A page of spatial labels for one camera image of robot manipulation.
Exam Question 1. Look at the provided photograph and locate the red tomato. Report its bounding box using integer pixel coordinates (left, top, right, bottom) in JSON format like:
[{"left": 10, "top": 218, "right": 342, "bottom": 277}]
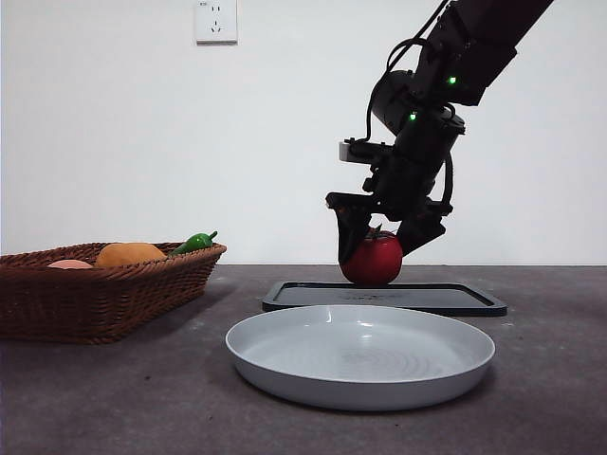
[{"left": 340, "top": 227, "right": 404, "bottom": 287}]

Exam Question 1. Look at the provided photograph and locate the black rectangular tray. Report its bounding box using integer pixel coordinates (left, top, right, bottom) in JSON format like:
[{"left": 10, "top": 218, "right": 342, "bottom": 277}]
[{"left": 262, "top": 281, "right": 508, "bottom": 319}]

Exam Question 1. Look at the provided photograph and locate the white round plate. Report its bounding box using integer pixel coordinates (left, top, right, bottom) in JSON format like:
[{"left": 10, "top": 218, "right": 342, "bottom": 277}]
[{"left": 224, "top": 304, "right": 497, "bottom": 412}]

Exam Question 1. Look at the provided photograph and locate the green pepper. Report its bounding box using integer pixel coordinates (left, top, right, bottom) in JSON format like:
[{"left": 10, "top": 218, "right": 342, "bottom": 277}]
[{"left": 168, "top": 230, "right": 220, "bottom": 258}]

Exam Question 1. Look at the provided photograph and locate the orange round fruit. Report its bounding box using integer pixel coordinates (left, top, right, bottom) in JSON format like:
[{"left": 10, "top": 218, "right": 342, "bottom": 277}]
[{"left": 94, "top": 242, "right": 169, "bottom": 269}]

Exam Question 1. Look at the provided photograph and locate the brown wicker basket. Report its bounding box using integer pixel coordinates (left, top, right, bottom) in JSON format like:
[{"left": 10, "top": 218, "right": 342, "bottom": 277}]
[{"left": 0, "top": 242, "right": 229, "bottom": 346}]

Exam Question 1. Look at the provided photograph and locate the pink peach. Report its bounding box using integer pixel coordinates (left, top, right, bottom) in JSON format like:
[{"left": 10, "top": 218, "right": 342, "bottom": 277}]
[{"left": 46, "top": 259, "right": 94, "bottom": 271}]

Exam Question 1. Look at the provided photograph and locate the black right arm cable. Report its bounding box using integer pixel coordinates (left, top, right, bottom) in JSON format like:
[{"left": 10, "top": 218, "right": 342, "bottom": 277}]
[{"left": 362, "top": 36, "right": 431, "bottom": 143}]

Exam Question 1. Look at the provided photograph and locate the white wall socket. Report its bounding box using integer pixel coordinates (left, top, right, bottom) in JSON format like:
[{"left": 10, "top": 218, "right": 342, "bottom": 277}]
[{"left": 195, "top": 0, "right": 239, "bottom": 47}]

